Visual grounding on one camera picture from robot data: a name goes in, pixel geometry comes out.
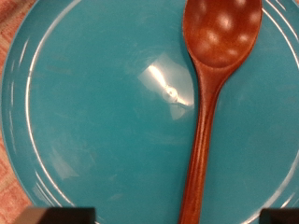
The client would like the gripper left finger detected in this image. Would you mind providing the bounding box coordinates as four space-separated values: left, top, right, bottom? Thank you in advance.
12 206 96 224

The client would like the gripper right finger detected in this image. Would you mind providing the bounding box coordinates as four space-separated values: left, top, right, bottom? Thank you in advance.
260 208 299 224

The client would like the blue plate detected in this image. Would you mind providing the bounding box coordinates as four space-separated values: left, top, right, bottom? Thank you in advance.
1 0 299 224

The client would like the brown wooden spoon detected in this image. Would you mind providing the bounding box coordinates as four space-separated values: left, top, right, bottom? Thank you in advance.
177 0 264 224

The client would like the pink checked cloth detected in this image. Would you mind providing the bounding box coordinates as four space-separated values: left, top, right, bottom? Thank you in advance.
0 0 36 224

